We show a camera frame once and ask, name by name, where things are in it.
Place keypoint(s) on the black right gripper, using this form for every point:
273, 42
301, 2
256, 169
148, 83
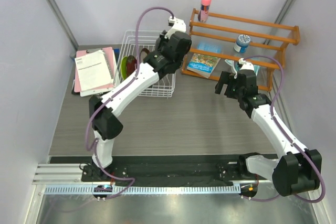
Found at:
226, 78

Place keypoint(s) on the pink capped bottle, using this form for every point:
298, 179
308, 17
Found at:
204, 11

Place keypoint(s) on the pink clipboard folder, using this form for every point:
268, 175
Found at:
109, 56

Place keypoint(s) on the clear blue plastic box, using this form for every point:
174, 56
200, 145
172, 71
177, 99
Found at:
204, 46

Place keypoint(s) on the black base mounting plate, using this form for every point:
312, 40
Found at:
168, 171

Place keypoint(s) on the dark blue notebook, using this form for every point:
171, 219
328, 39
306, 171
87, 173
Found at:
116, 54

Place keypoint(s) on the white manual booklet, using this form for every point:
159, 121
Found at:
92, 70

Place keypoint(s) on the blue paperback book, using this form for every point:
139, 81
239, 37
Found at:
203, 65

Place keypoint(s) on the orange wooden shelf rack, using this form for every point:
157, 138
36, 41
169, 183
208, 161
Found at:
230, 38

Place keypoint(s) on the white slotted cable duct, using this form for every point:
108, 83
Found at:
99, 190

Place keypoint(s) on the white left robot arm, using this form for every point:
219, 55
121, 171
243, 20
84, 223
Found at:
105, 110

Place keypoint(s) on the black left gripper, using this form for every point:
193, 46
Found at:
163, 40

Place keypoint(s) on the brown rimmed cream plate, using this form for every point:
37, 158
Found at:
143, 53

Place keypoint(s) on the blue lidded jar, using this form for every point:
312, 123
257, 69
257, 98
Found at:
242, 42

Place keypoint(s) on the green plate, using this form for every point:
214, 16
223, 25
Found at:
123, 68

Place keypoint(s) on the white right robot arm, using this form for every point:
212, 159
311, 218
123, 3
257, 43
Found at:
297, 169

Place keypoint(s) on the dark red patterned plate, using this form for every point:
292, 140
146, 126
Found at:
131, 65

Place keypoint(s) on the teal cat ear headphones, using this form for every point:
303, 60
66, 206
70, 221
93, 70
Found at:
234, 66

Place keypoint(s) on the white wire dish rack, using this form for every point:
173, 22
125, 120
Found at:
147, 38

